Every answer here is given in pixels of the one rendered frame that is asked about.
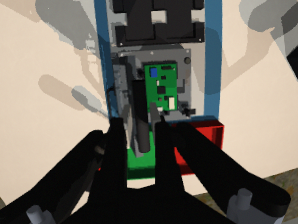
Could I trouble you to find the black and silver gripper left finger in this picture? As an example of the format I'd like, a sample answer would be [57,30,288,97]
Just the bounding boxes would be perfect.
[0,104,133,224]

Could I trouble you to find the green circuit board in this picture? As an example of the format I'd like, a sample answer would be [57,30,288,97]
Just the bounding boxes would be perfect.
[145,64,177,112]

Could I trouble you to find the green bin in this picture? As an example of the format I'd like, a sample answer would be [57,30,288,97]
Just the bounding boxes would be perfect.
[127,126,155,180]

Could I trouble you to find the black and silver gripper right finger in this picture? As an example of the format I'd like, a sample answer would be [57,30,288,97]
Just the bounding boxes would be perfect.
[149,102,291,224]

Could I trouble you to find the red open-top bin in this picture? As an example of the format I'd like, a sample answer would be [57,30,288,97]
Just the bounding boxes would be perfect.
[174,120,224,176]

